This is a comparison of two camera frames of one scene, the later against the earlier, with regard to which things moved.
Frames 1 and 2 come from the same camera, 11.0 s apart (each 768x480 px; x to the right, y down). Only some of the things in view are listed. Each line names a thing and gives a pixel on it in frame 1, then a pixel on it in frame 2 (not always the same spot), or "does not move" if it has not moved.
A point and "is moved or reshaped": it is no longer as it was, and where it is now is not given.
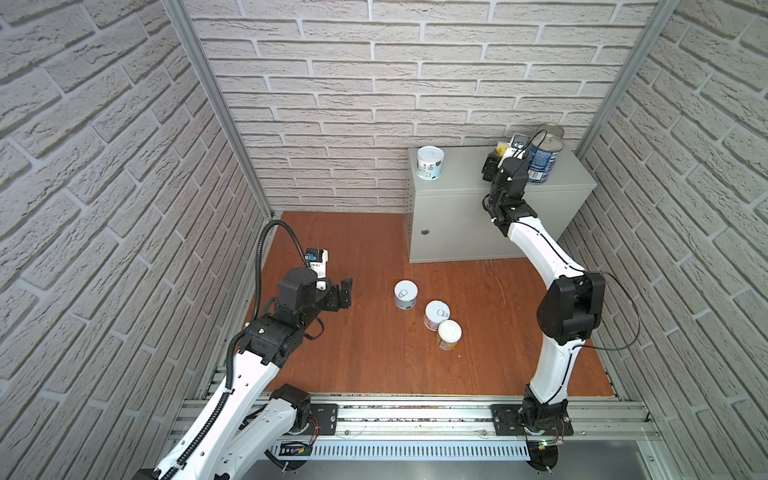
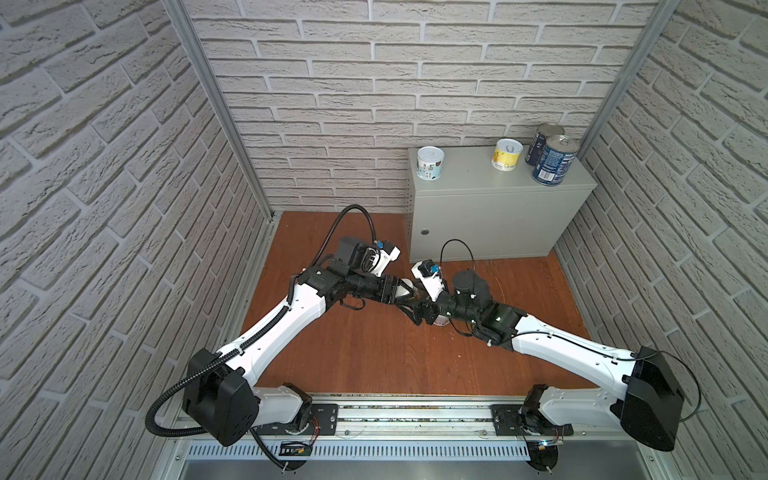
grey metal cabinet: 446,221 does not move
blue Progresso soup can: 544,152 is moved or reshaped
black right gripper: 496,169 to 427,303
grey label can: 429,163 does not move
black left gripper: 341,297 to 396,292
